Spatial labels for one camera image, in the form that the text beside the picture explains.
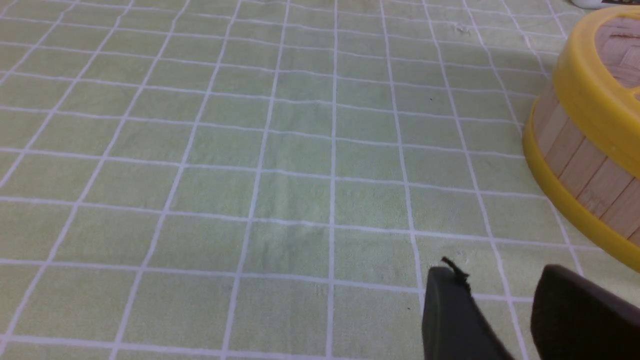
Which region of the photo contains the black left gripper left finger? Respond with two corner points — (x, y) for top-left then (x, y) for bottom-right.
(422, 257), (514, 360)

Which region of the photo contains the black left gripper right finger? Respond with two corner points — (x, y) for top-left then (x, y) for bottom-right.
(530, 265), (640, 360)

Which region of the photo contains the woven bamboo steamer lid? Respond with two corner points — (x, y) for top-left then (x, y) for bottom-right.
(552, 6), (640, 177)

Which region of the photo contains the bamboo steamer basket yellow rim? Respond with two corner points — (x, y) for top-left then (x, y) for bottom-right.
(522, 82), (639, 271)

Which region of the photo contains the green checkered tablecloth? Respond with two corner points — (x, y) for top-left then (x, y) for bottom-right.
(0, 0), (639, 360)

